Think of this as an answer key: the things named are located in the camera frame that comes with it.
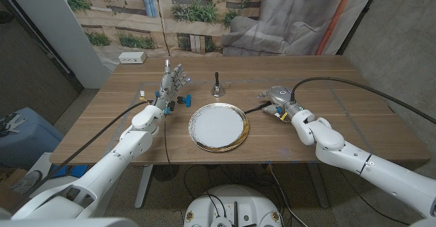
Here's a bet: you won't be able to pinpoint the grey floor cable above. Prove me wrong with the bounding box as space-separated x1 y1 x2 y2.
268 164 309 227

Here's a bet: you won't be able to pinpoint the white table leg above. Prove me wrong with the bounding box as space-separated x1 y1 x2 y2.
134 164 154 209

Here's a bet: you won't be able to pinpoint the silver handbell with black handle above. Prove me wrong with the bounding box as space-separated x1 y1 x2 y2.
210 72 226 97

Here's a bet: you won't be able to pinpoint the grey table leg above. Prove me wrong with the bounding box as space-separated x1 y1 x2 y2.
308 162 330 209

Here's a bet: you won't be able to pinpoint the blue object under table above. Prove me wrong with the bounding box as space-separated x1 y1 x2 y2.
50 164 89 179

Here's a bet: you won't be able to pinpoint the blue clothespin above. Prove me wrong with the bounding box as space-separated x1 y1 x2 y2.
176 94 192 108

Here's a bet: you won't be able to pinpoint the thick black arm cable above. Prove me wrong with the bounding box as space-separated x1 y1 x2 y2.
289 76 436 125
6 99 155 215

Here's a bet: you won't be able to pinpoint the black makeup brush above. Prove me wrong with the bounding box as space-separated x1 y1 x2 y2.
243 100 273 115

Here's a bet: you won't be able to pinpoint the small white connector with wires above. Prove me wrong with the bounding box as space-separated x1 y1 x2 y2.
138 90 153 106

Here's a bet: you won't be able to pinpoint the grey shoe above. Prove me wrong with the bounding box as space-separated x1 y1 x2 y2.
8 170 42 196

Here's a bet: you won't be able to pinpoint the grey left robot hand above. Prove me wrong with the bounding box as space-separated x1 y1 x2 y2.
153 59 191 115

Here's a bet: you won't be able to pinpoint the white power strip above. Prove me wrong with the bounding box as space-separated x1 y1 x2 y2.
118 51 148 65

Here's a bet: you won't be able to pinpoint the black round floor foot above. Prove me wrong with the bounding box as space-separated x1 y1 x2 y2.
152 164 181 182

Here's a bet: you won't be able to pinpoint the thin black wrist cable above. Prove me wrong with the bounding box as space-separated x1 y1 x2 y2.
338 168 410 226
163 116 173 168

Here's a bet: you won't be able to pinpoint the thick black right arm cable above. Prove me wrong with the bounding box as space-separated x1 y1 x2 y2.
289 76 436 125

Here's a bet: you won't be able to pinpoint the blue storage bin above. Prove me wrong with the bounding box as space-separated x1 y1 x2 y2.
0 106 65 169

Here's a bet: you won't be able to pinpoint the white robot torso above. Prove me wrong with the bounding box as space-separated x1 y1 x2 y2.
183 184 283 227

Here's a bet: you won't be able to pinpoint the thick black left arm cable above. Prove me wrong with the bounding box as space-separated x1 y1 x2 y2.
6 99 155 215

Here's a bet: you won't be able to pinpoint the printed backdrop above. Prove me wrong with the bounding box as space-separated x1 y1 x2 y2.
56 0 381 73

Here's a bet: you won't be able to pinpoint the grey metal brackets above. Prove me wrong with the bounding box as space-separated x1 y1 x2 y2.
0 112 28 138

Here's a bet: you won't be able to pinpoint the white plate with gold rim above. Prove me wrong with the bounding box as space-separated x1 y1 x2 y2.
188 102 250 153

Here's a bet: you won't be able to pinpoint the thin black left wrist cable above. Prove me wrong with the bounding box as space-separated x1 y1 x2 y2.
163 116 173 168

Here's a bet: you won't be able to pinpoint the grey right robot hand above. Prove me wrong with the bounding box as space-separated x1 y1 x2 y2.
258 86 304 123

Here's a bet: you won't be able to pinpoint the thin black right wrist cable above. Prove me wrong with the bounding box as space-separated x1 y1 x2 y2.
338 168 410 226

